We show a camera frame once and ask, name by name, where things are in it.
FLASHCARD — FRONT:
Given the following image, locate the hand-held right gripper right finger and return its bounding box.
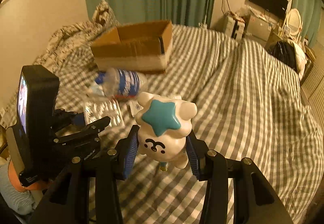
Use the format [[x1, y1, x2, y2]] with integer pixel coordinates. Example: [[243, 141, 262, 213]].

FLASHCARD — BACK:
[[186, 129, 294, 224]]

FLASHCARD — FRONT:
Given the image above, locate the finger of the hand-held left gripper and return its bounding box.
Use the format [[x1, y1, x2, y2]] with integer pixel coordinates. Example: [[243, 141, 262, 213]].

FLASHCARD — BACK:
[[52, 116, 111, 150], [53, 108, 85, 129]]

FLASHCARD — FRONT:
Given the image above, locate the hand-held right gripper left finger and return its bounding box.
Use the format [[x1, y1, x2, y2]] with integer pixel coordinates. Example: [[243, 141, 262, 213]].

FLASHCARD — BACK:
[[29, 125, 140, 224]]

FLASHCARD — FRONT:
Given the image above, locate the white toy figure blue star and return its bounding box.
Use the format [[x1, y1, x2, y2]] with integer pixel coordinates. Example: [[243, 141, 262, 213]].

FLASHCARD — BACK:
[[135, 91, 198, 171]]

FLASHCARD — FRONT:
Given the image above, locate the person's left forearm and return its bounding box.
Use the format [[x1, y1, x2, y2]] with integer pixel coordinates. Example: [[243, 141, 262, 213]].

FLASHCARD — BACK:
[[0, 157, 42, 215]]

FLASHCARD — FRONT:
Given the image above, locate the silver blister pack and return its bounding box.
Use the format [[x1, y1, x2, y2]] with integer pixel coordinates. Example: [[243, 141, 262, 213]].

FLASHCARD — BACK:
[[84, 100, 124, 127]]

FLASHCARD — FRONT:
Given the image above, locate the blue white packet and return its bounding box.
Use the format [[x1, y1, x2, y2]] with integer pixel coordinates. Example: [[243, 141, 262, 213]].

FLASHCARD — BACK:
[[87, 71, 110, 98]]

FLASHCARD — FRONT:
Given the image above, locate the small white card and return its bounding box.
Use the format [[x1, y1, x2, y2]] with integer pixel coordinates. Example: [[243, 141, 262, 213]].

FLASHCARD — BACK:
[[128, 101, 142, 117]]

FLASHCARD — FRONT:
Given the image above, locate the grey checked bed sheet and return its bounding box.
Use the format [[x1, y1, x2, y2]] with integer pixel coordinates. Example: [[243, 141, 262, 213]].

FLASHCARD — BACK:
[[0, 24, 238, 224]]

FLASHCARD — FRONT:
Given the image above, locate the clear plastic bottle blue label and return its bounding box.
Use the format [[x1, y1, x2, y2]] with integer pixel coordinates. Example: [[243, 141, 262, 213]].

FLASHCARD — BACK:
[[100, 67, 148, 99]]

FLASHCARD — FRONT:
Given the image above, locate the patterned blanket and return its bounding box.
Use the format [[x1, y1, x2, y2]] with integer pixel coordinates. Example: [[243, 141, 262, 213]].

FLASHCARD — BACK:
[[35, 21, 107, 67]]

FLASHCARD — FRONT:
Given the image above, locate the grey striped duvet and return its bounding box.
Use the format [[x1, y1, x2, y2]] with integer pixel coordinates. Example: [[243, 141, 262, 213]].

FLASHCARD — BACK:
[[166, 24, 324, 219]]

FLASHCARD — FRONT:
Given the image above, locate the cardboard box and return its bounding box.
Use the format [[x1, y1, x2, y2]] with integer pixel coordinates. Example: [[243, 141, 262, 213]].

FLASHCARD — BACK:
[[90, 20, 173, 74]]

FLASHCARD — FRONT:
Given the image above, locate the patterned pillow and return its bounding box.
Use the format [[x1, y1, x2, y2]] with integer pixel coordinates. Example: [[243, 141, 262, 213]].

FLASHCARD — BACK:
[[92, 0, 119, 27]]

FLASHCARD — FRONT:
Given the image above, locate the black bag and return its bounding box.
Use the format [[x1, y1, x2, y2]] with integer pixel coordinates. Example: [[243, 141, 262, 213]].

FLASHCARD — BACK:
[[267, 40, 299, 72]]

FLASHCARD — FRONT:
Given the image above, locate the white slatted panel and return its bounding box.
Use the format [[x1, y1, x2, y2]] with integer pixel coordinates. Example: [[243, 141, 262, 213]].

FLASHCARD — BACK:
[[300, 62, 324, 123]]

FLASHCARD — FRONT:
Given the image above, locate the grey cabinet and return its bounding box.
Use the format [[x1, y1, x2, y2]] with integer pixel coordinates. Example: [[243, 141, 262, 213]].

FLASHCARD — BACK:
[[244, 14, 275, 42]]

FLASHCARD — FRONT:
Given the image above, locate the white cloth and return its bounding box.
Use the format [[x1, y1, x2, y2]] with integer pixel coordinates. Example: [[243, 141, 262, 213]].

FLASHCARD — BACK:
[[291, 42, 308, 75]]

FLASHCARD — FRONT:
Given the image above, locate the clear plastic bag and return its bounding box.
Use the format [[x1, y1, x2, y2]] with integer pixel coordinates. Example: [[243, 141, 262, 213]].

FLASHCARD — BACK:
[[234, 6, 251, 19]]

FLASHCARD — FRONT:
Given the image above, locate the white oval mirror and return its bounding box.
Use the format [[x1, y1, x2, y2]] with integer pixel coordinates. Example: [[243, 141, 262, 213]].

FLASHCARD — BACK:
[[283, 9, 303, 37]]

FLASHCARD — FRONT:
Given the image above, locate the narrow green curtain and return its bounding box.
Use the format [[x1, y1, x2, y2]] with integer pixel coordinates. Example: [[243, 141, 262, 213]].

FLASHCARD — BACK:
[[291, 0, 324, 47]]

